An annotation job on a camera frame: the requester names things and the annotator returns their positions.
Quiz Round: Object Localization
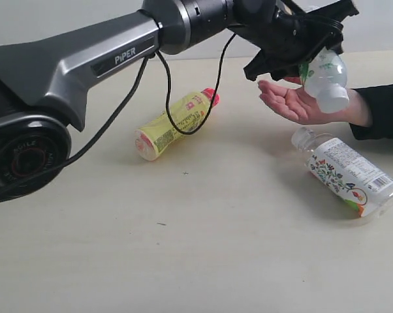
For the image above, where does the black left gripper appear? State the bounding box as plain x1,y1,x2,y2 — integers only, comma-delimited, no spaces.
228,1,344,82

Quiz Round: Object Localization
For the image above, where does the clear bottle green label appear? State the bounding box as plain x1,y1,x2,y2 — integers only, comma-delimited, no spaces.
299,48,349,113

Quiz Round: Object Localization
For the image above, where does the yellow bottle red cap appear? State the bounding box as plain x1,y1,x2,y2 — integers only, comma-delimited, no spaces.
134,88,220,161

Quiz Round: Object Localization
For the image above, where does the clear bottle floral label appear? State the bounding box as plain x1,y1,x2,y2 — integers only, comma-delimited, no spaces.
291,127,393,219

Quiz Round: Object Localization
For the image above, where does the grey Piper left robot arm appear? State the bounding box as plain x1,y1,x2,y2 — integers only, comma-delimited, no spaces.
0,0,358,202

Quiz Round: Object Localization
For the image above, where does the person's open bare hand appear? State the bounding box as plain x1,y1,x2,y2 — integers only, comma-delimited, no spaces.
258,80,373,127

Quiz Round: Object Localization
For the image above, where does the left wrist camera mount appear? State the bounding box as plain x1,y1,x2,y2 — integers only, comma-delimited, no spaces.
283,0,359,22

